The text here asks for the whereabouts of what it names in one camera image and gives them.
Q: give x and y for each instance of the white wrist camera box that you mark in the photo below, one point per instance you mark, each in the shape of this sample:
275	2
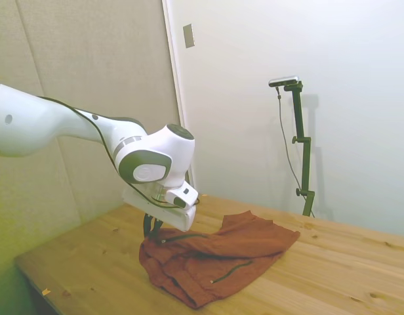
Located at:
184	195

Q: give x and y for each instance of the small yellow tape scrap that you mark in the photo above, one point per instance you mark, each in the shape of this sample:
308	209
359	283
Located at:
46	291

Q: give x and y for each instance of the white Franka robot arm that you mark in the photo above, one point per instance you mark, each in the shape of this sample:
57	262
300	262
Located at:
57	121

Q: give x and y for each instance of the rust orange shorts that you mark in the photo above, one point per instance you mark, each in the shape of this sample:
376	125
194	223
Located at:
221	256

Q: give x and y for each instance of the silver exterior camera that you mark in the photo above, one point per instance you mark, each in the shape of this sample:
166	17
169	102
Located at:
284	80

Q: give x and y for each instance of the white door frame trim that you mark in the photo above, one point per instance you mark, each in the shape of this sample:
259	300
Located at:
175	75

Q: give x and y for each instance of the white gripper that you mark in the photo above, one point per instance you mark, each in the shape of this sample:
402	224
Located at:
175	218

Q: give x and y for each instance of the grey wall plate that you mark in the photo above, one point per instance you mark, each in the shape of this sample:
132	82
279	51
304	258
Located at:
189	36

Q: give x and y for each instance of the dark green camera stand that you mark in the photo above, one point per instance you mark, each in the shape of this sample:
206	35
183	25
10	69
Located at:
303	144

